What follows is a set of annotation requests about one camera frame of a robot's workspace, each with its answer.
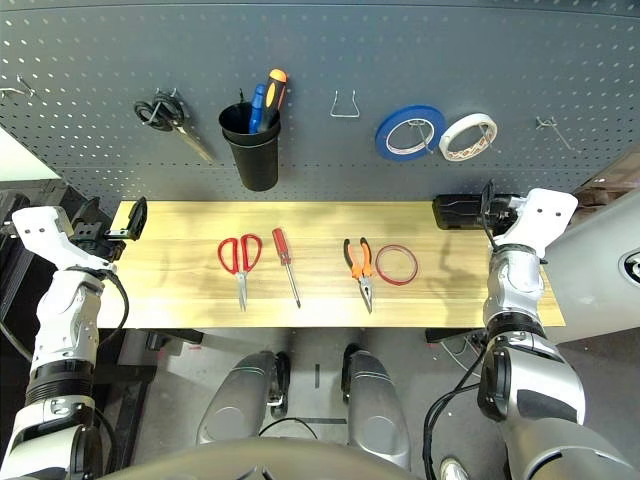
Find black plastic cup holder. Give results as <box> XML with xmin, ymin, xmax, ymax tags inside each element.
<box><xmin>217</xmin><ymin>100</ymin><xmax>283</xmax><ymax>193</ymax></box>

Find red tape roll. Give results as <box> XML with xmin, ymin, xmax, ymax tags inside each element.
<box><xmin>374</xmin><ymin>243</ymin><xmax>420</xmax><ymax>288</ymax></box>

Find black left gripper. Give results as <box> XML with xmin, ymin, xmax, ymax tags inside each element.
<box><xmin>69</xmin><ymin>195</ymin><xmax>149</xmax><ymax>262</ymax></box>

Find grey robot left leg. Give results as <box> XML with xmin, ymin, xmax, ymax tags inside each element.
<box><xmin>195</xmin><ymin>349</ymin><xmax>293</xmax><ymax>447</ymax></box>

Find grey perforated pegboard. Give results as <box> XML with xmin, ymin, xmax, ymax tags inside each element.
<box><xmin>0</xmin><ymin>0</ymin><xmax>640</xmax><ymax>204</ymax></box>

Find blue tape roll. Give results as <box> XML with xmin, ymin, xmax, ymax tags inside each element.
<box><xmin>374</xmin><ymin>103</ymin><xmax>448</xmax><ymax>163</ymax></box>

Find olive grey robot torso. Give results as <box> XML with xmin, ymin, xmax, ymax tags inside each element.
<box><xmin>97</xmin><ymin>435</ymin><xmax>422</xmax><ymax>480</ymax></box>

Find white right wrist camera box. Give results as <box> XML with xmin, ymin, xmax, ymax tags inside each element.
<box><xmin>492</xmin><ymin>187</ymin><xmax>579</xmax><ymax>261</ymax></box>

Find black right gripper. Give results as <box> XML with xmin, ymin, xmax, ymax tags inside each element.
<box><xmin>481</xmin><ymin>179</ymin><xmax>527</xmax><ymax>235</ymax></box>

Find red handled scissors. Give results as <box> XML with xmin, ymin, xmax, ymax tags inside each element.
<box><xmin>216</xmin><ymin>232</ymin><xmax>264</xmax><ymax>313</ymax></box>

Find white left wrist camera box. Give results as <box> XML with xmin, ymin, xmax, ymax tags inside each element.
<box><xmin>10</xmin><ymin>205</ymin><xmax>117</xmax><ymax>274</ymax></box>

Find black handled scissors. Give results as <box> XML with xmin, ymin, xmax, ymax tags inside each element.
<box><xmin>133</xmin><ymin>86</ymin><xmax>218</xmax><ymax>164</ymax></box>

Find orange black long-nose pliers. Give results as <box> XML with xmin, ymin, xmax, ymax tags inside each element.
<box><xmin>342</xmin><ymin>236</ymin><xmax>376</xmax><ymax>316</ymax></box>

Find white floor cables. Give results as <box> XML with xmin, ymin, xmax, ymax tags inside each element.
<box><xmin>436</xmin><ymin>331</ymin><xmax>484</xmax><ymax>374</ymax></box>

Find light grey side desk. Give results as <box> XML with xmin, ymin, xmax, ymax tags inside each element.
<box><xmin>542</xmin><ymin>186</ymin><xmax>640</xmax><ymax>347</ymax></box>

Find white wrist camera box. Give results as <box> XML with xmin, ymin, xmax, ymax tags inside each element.
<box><xmin>492</xmin><ymin>187</ymin><xmax>579</xmax><ymax>261</ymax></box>
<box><xmin>10</xmin><ymin>205</ymin><xmax>117</xmax><ymax>274</ymax></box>

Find white grey person shoe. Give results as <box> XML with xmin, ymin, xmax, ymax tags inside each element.
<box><xmin>438</xmin><ymin>455</ymin><xmax>471</xmax><ymax>480</ymax></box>

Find orange black handled screwdriver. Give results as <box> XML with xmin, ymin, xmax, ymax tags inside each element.
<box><xmin>255</xmin><ymin>67</ymin><xmax>289</xmax><ymax>134</ymax></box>

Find silver wire pliers holder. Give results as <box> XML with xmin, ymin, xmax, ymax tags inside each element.
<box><xmin>329</xmin><ymin>89</ymin><xmax>363</xmax><ymax>120</ymax></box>

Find blue handled screwdriver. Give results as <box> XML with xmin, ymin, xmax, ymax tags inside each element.
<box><xmin>247</xmin><ymin>82</ymin><xmax>268</xmax><ymax>136</ymax></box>

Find grey robot right leg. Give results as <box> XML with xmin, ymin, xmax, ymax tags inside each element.
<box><xmin>340</xmin><ymin>343</ymin><xmax>413</xmax><ymax>472</ymax></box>

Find black plastic tool case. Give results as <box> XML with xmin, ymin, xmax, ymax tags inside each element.
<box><xmin>431</xmin><ymin>193</ymin><xmax>494</xmax><ymax>232</ymax></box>

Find red handled screwdriver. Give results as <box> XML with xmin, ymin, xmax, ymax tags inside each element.
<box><xmin>271</xmin><ymin>227</ymin><xmax>303</xmax><ymax>310</ymax></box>

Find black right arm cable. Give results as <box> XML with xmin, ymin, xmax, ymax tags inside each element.
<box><xmin>421</xmin><ymin>344</ymin><xmax>496</xmax><ymax>480</ymax></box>

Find white tape roll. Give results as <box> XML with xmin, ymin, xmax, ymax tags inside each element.
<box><xmin>438</xmin><ymin>112</ymin><xmax>500</xmax><ymax>165</ymax></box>

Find grey robot leg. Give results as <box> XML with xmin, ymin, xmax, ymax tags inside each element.
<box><xmin>340</xmin><ymin>343</ymin><xmax>413</xmax><ymax>472</ymax></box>
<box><xmin>195</xmin><ymin>349</ymin><xmax>293</xmax><ymax>447</ymax></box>

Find brown cardboard box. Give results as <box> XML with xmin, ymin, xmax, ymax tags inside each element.
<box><xmin>571</xmin><ymin>151</ymin><xmax>640</xmax><ymax>202</ymax></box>

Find black floor cable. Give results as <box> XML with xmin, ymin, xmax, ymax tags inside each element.
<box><xmin>256</xmin><ymin>415</ymin><xmax>322</xmax><ymax>443</ymax></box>

